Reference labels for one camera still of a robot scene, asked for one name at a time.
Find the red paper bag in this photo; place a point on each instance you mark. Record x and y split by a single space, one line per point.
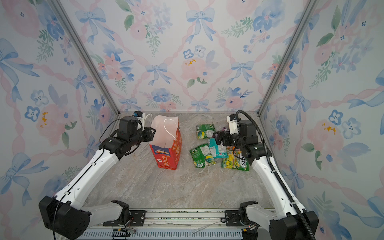
167 142

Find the yellow green candy pack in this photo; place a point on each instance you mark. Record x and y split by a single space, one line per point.
235 160

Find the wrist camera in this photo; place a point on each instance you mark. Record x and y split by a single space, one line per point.
233 124
141 117

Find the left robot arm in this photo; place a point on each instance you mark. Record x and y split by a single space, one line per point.
65 213

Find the teal snack pack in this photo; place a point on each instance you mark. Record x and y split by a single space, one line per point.
217 151

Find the green snack pack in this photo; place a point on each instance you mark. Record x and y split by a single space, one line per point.
205 131
202 156

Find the green snack pack front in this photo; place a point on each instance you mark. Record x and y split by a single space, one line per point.
202 156

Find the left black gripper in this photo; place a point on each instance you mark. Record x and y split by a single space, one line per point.
150 135

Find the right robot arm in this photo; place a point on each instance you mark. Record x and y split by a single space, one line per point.
290 220

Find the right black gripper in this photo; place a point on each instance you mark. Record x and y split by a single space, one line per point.
226 135

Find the green snack pack back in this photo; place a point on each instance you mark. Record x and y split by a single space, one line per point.
205 131

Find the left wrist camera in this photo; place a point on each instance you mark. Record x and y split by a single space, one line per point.
141 117

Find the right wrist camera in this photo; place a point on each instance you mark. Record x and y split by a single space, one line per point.
233 124

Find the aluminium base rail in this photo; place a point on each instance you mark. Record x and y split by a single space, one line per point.
184 224

